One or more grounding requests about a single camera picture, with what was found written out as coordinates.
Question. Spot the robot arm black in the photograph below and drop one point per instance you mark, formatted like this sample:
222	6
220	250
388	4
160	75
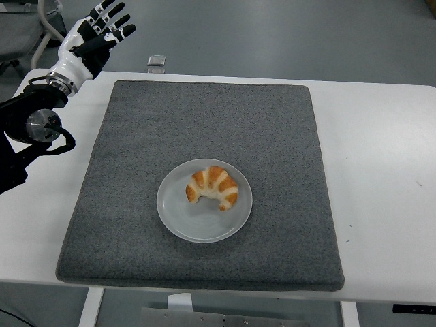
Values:
17	109

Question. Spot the black table control panel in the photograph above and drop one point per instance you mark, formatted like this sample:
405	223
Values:
413	308

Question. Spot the white label under table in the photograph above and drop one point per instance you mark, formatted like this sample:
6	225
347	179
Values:
178	302

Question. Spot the grey felt mat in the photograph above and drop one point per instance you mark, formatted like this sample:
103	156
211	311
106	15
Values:
221	119

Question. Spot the grey metal plate with screws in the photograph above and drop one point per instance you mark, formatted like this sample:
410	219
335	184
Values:
221	320

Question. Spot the grey chair with white frame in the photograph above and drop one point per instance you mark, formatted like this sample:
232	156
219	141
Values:
13	30

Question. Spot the croissant bread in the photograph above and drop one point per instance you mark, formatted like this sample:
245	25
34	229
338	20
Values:
218	180

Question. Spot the pale grey round plate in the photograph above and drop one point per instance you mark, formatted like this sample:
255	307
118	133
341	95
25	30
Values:
204	225

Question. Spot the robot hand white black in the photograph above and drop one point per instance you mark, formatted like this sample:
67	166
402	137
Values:
69	63

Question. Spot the white table leg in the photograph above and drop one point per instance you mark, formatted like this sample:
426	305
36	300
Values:
349	315
90	310

